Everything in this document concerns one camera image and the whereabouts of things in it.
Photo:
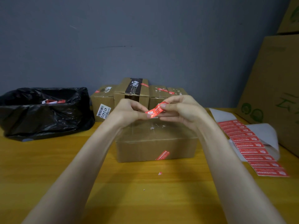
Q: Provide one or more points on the white backing paper strip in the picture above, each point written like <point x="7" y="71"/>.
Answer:
<point x="264" y="132"/>

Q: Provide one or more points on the black plastic trash bag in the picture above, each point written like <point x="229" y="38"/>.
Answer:
<point x="42" y="123"/>

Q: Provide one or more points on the person's right forearm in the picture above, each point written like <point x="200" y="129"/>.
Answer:
<point x="238" y="181"/>

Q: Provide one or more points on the long brown cardboard box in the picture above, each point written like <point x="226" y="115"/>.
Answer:
<point x="140" y="149"/>

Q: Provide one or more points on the white printed price label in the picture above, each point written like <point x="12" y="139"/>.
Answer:
<point x="103" y="111"/>

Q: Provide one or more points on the box with black tape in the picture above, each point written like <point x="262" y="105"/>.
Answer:
<point x="120" y="90"/>

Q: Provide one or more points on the large green printed carton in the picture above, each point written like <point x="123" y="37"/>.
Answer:
<point x="290" y="16"/>
<point x="273" y="88"/>

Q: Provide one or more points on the person's right hand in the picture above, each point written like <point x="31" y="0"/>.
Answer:
<point x="184" y="111"/>

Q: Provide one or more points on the person's left hand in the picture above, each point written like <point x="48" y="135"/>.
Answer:
<point x="126" y="113"/>

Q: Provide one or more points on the small brown cardboard box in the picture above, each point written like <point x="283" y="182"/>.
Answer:
<point x="155" y="99"/>
<point x="181" y="91"/>
<point x="102" y="99"/>

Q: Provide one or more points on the red sticker label strip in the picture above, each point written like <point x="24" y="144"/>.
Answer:
<point x="251" y="145"/>

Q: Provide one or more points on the person's left forearm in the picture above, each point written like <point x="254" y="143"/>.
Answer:
<point x="70" y="179"/>

